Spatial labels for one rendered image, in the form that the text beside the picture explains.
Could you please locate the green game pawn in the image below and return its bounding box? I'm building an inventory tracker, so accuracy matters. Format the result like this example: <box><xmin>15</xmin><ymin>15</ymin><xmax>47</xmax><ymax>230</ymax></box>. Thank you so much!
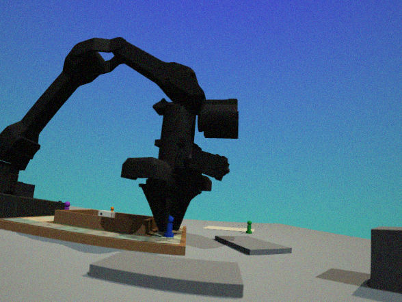
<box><xmin>246</xmin><ymin>221</ymin><xmax>252</xmax><ymax>234</ymax></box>

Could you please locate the blue pawn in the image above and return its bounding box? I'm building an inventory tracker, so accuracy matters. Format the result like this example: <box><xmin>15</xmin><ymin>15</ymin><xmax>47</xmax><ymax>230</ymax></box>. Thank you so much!
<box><xmin>163</xmin><ymin>215</ymin><xmax>174</xmax><ymax>238</ymax></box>

